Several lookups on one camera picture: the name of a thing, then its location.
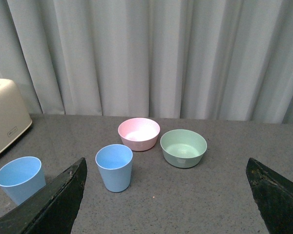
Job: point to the blue plastic cup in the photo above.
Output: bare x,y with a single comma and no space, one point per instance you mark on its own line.
21,178
115,165

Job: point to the cream white toaster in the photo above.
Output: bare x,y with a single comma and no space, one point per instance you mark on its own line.
14,116

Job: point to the pink plastic bowl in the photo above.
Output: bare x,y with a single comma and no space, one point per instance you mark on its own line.
139,134

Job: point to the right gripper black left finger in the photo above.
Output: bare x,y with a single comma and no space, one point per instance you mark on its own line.
51,210

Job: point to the green plastic bowl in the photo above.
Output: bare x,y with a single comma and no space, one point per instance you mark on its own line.
183,148

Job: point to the grey white curtain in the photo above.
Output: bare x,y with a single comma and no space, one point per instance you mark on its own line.
200,59

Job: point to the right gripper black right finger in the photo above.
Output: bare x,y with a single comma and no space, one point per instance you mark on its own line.
273,195

